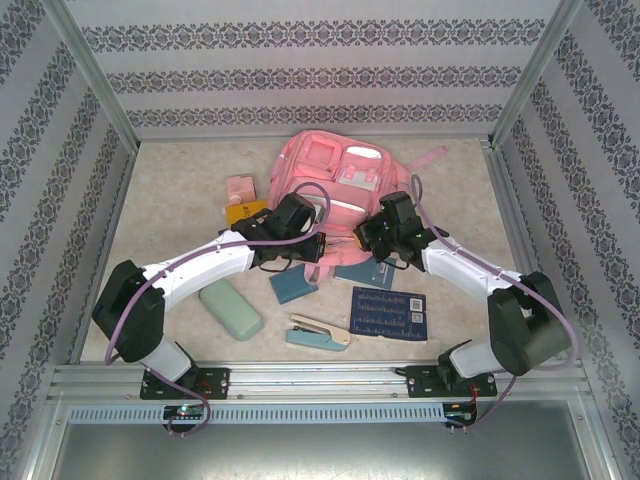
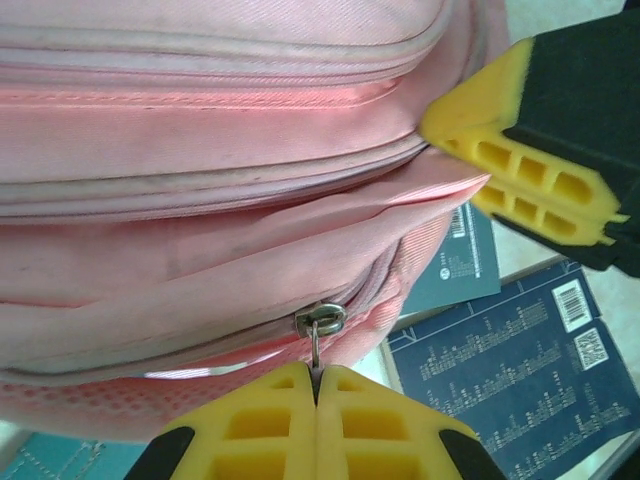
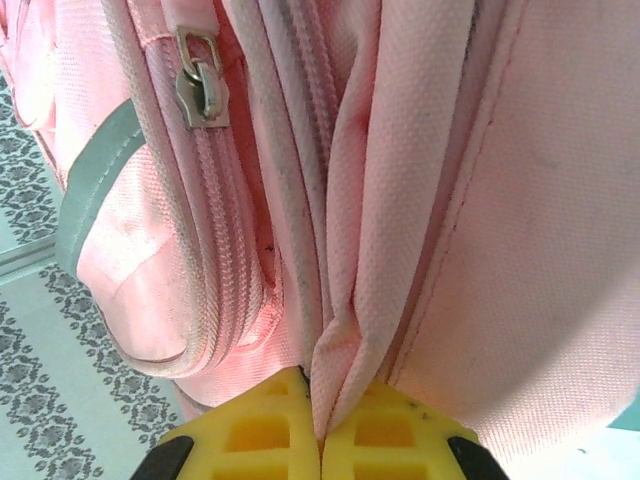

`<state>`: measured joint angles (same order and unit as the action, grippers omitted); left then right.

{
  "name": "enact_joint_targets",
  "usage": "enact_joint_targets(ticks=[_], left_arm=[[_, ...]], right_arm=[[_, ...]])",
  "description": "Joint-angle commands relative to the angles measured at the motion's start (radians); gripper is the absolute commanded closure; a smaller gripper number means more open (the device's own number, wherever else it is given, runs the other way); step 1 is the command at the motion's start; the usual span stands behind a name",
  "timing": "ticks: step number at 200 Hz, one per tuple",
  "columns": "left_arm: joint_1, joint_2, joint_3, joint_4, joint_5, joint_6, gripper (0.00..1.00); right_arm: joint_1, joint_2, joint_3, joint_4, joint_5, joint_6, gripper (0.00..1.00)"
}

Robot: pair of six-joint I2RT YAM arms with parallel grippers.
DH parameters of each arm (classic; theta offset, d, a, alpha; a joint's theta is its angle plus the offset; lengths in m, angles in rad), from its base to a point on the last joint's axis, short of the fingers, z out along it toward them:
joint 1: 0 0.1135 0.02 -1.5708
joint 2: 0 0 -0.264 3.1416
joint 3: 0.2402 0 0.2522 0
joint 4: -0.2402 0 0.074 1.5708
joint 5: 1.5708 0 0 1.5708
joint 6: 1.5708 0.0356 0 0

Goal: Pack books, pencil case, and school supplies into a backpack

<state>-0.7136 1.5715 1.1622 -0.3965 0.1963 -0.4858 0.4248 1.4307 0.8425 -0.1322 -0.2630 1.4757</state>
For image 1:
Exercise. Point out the teal blue notebook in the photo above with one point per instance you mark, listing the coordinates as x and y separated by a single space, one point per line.
365 275

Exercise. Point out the yellow cartoon book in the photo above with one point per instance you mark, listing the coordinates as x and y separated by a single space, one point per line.
245 212

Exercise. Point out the small pink box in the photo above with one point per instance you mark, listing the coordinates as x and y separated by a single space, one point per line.
240 187

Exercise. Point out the pink backpack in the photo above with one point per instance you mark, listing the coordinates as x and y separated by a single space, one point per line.
325 150

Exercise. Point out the navy book with QR codes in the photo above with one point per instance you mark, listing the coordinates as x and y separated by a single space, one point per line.
385 310

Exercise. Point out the blue beige stapler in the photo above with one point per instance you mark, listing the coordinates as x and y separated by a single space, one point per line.
315 340

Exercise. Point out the pale green hard case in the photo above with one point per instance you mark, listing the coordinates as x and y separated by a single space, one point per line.
232 310

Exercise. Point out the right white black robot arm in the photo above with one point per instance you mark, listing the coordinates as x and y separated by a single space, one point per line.
465 265

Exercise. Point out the right small circuit board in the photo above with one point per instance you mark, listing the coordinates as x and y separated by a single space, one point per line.
460 411

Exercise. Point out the small circuit board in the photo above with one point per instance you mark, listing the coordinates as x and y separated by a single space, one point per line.
185 411
460 411

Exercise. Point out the grey metal sheet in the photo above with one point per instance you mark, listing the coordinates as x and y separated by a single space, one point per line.
320 455

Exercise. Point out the left small circuit board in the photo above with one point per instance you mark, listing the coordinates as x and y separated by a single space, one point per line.
185 411

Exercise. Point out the aluminium side rail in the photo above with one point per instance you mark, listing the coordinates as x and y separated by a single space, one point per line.
525 250
106 250

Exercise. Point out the thin aluminium back rail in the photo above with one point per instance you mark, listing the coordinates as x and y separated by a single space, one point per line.
175 136

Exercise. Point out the aluminium mounting rail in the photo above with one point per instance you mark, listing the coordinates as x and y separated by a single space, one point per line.
310 380

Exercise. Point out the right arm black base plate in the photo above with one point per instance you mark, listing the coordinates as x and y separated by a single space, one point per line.
417 382

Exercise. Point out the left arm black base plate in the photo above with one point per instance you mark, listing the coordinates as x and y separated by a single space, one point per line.
220 382

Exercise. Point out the aluminium frame post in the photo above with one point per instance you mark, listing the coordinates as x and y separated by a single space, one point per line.
93 75
534 75

